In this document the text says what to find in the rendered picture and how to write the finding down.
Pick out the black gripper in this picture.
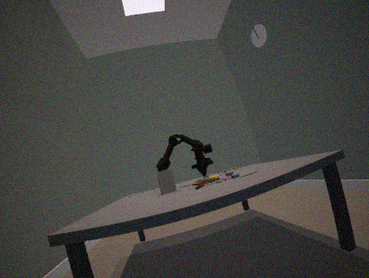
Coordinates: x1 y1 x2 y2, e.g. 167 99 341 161
192 155 213 176

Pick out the round orange bead board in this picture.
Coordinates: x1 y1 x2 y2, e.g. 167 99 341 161
193 177 219 186

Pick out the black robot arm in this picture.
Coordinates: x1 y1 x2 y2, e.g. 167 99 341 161
156 135 213 171

